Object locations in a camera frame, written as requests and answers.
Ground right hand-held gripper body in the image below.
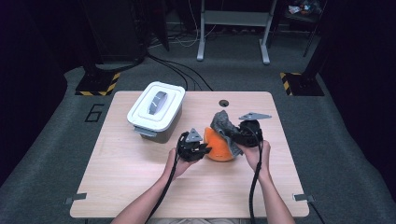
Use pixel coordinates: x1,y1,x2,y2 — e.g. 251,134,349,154
237,111,273,148

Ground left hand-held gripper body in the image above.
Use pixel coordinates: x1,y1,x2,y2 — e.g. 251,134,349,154
176,127,205,162

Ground orange plush toy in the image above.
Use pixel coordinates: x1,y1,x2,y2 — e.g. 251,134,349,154
203,126,236,162

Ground grey towel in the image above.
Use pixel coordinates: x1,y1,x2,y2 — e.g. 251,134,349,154
209,109,245,157

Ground white lidded storage box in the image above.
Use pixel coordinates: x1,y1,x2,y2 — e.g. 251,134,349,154
126,80,187,144

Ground person's left hand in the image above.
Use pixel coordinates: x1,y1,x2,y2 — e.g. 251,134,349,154
163,147,201,182

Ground person's right hand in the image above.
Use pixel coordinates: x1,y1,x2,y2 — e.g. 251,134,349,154
242,139,273,182

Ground black yellow striped stand base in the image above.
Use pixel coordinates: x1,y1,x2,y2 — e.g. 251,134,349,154
279,72,325,97
75,71,121,97

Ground grey table clamp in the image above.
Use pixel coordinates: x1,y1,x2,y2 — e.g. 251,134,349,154
64,192,88,205
293,193,316,203

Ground colourful clutter on shelf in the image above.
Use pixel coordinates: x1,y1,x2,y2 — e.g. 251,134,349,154
288,0,323,17

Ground black cabinet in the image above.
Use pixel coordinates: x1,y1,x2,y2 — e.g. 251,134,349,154
82,0,148,63

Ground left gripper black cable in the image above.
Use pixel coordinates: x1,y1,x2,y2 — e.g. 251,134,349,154
146,132,189,224

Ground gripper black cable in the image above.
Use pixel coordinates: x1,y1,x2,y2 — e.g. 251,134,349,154
146,132,189,224
247,124,265,224

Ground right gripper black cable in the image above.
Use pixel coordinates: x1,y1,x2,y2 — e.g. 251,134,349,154
247,124,265,224

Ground black floor cables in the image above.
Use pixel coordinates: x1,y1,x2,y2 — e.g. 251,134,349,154
146,52,214,91

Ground thin black table cable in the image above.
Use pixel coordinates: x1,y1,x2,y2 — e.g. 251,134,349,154
308,201,327,224

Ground white floor cables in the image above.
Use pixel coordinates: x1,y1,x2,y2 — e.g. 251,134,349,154
148,0,219,49

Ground white metal desk frame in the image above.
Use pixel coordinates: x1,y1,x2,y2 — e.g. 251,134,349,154
196,0,278,65

